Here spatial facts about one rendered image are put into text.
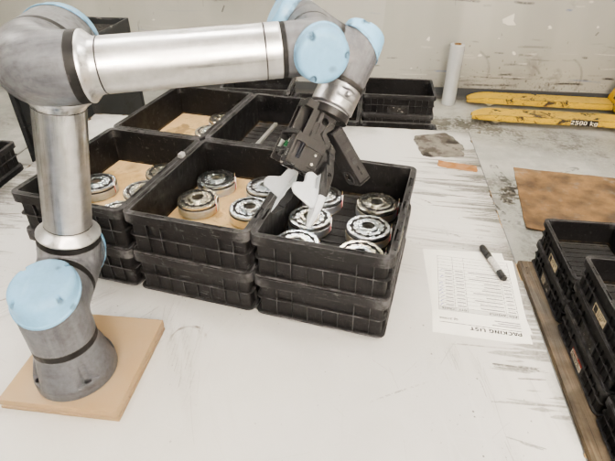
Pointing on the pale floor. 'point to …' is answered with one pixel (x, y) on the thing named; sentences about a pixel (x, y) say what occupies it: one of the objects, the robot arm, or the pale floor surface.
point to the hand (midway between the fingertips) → (291, 222)
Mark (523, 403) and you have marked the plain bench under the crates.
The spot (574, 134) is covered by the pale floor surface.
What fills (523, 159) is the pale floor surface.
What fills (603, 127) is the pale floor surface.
